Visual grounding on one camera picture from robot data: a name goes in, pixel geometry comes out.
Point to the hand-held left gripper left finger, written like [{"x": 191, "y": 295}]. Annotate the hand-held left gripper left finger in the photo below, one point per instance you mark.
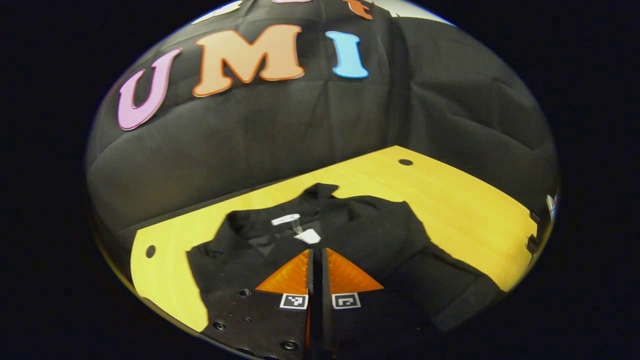
[{"x": 310, "y": 280}]

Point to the black shirt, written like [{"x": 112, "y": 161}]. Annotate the black shirt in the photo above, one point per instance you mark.
[{"x": 375, "y": 225}]

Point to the black backdrop cloth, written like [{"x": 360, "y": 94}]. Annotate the black backdrop cloth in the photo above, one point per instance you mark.
[{"x": 250, "y": 140}]

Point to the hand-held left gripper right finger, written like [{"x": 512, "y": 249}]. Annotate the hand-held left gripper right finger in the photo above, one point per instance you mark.
[{"x": 325, "y": 280}]

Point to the black round table grommet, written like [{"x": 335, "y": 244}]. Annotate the black round table grommet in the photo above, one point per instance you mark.
[
  {"x": 405, "y": 162},
  {"x": 150, "y": 251}
]

